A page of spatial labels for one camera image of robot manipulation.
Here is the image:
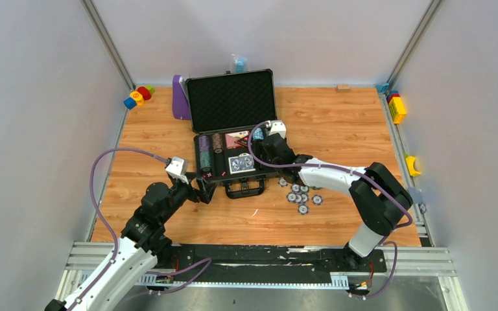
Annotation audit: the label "red triangular card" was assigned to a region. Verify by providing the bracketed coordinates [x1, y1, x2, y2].
[235, 135, 250, 148]

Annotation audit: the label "teal poker chip stack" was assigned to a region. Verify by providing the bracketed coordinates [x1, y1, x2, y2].
[199, 150, 213, 172]

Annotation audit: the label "blue playing card deck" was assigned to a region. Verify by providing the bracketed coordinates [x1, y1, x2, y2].
[228, 155, 255, 174]

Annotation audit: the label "red playing card deck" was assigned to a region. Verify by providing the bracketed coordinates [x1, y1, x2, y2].
[224, 131, 250, 149]

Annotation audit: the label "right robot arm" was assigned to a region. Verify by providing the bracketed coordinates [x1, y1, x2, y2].
[256, 133, 413, 271]

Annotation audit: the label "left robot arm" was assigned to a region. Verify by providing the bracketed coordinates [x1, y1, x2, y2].
[45, 178, 217, 310]

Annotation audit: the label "black poker set case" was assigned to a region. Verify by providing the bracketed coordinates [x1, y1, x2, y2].
[185, 69, 278, 199]

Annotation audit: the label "light blue poker chip stack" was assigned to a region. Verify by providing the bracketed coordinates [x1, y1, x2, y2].
[252, 128, 265, 141]

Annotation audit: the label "purple poker chip stack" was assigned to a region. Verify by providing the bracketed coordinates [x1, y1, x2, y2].
[198, 135, 211, 154]

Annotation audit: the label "brown poker chip stack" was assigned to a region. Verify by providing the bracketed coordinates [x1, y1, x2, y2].
[211, 133, 223, 154]

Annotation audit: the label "loose chip front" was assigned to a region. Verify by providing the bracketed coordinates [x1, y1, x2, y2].
[297, 204, 309, 215]

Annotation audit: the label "purple stand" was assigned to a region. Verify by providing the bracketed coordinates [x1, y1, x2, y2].
[172, 75, 191, 121]

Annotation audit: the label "small wooden block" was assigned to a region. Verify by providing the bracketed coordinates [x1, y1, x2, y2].
[336, 84, 351, 93]

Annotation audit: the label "light blue bottle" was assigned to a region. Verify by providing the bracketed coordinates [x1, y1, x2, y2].
[232, 54, 248, 73]

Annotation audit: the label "coloured toy cylinders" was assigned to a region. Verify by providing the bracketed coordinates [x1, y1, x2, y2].
[123, 85, 155, 110]

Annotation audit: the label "yellow red toy brick block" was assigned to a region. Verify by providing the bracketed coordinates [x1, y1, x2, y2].
[386, 91, 407, 124]

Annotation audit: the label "yellow curved toy piece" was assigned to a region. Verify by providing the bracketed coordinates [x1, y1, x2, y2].
[405, 154, 421, 178]

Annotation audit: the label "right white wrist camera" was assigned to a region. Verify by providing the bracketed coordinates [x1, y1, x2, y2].
[267, 120, 287, 139]

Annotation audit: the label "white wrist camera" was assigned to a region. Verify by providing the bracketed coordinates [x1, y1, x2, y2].
[165, 156, 189, 184]
[267, 120, 287, 139]

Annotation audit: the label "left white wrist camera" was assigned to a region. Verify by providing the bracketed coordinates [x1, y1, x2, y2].
[165, 156, 189, 184]

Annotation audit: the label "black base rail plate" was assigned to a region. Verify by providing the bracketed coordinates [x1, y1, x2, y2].
[156, 244, 387, 273]

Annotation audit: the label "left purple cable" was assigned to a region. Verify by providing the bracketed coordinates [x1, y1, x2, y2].
[68, 148, 213, 311]

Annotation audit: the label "purple cable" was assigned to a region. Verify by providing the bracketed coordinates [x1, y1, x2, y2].
[247, 121, 414, 300]
[68, 148, 213, 311]

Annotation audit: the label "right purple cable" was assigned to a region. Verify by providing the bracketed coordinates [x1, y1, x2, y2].
[247, 121, 414, 300]

